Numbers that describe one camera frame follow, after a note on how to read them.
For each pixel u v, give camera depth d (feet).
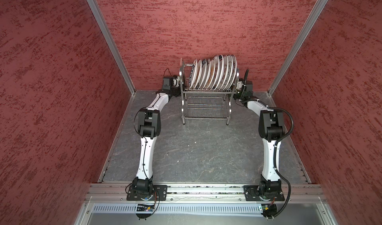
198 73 6.23
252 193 2.44
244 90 2.80
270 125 2.03
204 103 3.49
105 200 2.39
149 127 2.13
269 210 2.33
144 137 2.11
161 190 2.47
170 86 2.87
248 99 2.66
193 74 6.21
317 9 2.50
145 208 2.36
